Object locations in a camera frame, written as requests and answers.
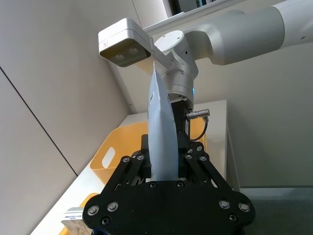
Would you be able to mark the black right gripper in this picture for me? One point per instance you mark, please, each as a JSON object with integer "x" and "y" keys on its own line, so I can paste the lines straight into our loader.
{"x": 182, "y": 117}

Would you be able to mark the white plastic pouch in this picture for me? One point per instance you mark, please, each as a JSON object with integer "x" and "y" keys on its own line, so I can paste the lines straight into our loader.
{"x": 161, "y": 137}

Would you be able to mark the white table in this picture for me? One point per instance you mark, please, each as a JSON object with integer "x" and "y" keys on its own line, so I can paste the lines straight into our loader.
{"x": 83, "y": 181}

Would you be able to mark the brown box with white label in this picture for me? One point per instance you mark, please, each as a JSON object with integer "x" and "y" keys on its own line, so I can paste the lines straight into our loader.
{"x": 73, "y": 224}

